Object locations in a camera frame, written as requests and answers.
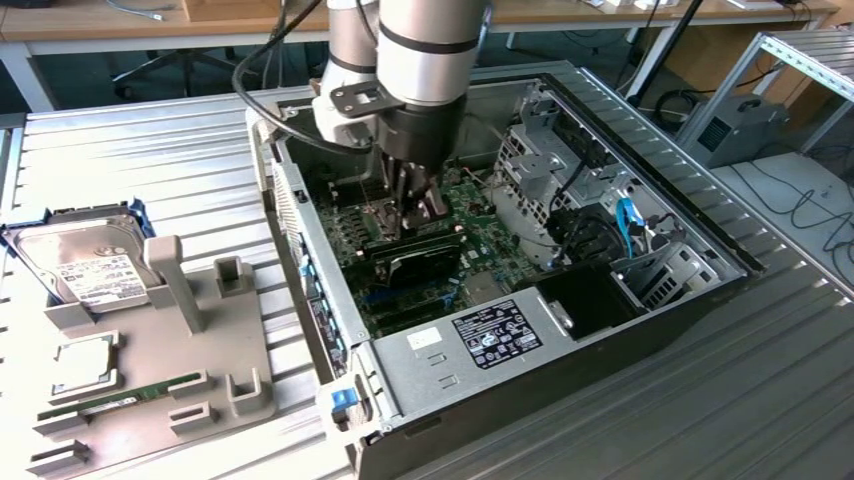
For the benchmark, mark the grey cabinet with vent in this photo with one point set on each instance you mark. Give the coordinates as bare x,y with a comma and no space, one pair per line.
741,135

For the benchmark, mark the office chair base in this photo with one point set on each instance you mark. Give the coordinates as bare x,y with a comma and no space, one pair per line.
187,57

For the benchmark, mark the blue disk carrier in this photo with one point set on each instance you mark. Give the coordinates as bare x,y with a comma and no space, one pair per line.
141,215

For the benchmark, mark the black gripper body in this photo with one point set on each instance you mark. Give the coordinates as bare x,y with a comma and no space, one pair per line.
421,130

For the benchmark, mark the silver chipset heatsink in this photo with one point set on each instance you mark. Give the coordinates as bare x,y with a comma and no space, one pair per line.
484,290

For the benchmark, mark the aluminium profile frame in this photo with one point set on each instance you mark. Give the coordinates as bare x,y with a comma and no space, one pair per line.
801,55

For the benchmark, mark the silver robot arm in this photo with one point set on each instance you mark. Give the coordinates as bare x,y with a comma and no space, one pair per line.
414,45

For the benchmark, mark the silver disk bay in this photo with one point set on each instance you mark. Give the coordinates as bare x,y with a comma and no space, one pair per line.
604,197

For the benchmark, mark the blue case release latch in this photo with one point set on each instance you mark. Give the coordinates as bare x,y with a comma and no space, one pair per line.
342,400

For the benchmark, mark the green RAM stick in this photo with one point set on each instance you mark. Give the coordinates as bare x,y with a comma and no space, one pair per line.
121,397

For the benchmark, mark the silver CPU chip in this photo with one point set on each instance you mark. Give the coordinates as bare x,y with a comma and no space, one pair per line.
83,367

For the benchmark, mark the green motherboard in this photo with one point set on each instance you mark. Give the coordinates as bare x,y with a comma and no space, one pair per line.
490,245

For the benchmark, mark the silver power supply unit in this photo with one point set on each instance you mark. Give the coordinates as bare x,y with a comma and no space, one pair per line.
434,360

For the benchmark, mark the blue expansion slot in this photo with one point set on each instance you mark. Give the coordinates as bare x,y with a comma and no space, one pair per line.
377,296

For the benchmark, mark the graphics card with metal bracket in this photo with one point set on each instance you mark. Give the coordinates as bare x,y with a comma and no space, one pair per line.
423,265

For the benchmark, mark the CPU socket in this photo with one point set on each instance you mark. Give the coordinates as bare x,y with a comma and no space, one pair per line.
387,220

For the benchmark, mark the grey parts rack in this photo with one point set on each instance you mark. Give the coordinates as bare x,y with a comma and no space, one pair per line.
154,360

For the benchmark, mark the open PC case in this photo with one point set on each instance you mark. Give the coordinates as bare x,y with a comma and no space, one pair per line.
668,310

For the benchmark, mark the wooden desk white frame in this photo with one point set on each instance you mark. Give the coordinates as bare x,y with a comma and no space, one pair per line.
81,25
734,15

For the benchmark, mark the silver hard disk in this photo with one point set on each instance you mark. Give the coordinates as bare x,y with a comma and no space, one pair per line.
81,260

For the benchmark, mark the wooden box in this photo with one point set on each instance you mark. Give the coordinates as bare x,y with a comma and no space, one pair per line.
227,10

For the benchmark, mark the installed RAM stick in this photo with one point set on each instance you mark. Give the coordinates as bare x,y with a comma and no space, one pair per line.
401,247

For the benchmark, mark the black stand pole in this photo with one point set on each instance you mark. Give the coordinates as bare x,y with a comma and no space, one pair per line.
668,47

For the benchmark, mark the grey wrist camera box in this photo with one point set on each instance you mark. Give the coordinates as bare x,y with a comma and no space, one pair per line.
341,120

